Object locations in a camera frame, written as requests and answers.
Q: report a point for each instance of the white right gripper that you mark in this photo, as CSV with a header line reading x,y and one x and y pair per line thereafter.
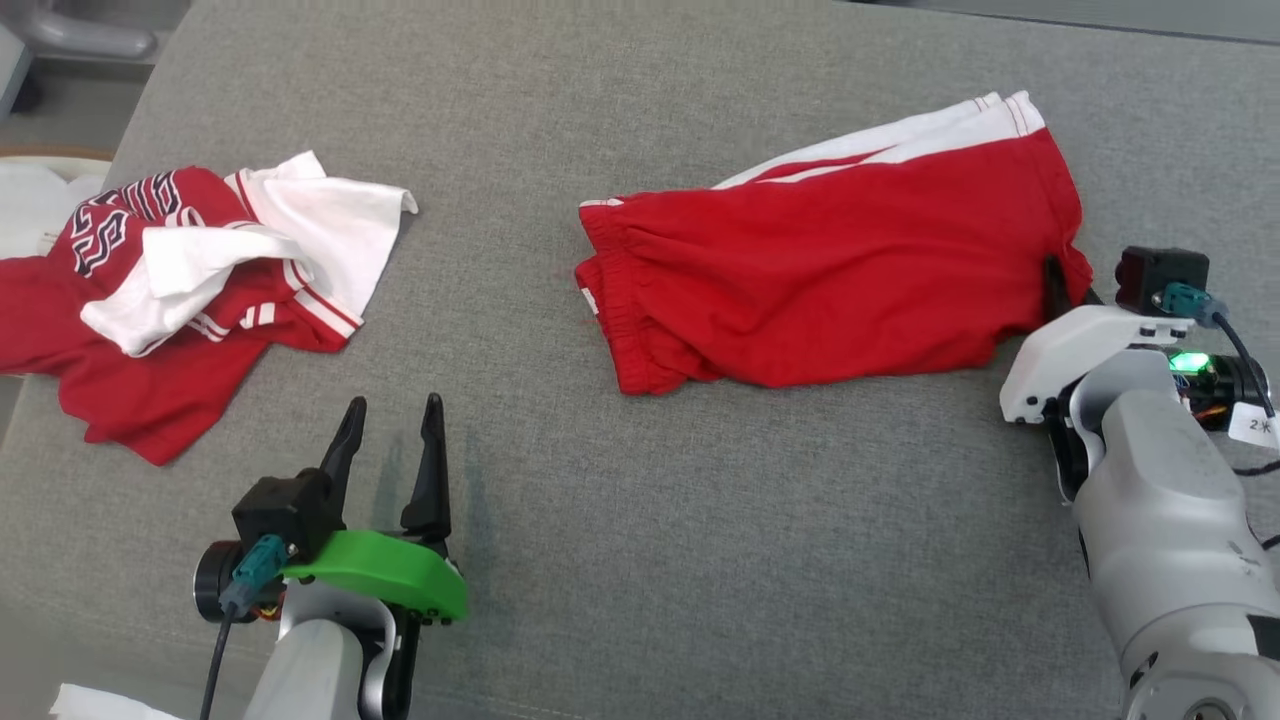
x,y
1080,335

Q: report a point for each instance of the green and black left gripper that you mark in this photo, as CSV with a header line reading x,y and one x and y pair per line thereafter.
x,y
390,575

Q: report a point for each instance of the red jersey with white sleeves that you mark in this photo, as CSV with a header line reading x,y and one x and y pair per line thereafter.
x,y
150,400

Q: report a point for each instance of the red shorts with white stripe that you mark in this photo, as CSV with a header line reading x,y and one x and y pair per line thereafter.
x,y
820,280

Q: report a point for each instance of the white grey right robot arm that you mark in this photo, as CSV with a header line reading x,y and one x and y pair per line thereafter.
x,y
1160,520

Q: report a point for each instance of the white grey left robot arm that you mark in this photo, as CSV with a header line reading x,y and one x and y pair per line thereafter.
x,y
310,670

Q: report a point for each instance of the white paper tag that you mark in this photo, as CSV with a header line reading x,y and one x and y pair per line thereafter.
x,y
1255,425

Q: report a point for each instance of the white crumpled cloth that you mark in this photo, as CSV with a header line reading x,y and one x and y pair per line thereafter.
x,y
90,707

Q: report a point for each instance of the white laundry basket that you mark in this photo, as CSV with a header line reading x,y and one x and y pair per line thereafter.
x,y
25,210

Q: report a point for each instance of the grey chair base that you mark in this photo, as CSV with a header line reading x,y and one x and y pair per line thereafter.
x,y
90,35

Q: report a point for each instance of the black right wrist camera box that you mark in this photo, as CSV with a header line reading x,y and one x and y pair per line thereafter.
x,y
1150,275

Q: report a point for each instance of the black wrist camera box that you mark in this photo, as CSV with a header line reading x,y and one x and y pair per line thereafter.
x,y
290,505
1150,275

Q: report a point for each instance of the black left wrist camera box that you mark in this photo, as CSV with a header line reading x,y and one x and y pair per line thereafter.
x,y
290,505

